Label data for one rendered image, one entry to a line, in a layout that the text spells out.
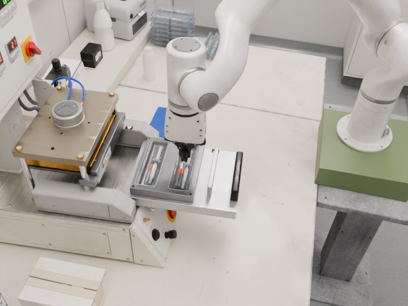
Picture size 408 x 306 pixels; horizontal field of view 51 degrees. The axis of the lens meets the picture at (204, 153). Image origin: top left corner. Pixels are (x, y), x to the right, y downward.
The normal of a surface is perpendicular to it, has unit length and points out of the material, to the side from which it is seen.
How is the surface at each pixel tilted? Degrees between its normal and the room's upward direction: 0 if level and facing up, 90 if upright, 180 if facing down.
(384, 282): 0
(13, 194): 0
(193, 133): 92
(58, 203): 90
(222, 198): 0
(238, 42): 57
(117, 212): 90
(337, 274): 90
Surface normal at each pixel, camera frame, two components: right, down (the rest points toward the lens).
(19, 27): 0.99, 0.13
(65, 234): -0.15, 0.68
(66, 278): 0.04, -0.71
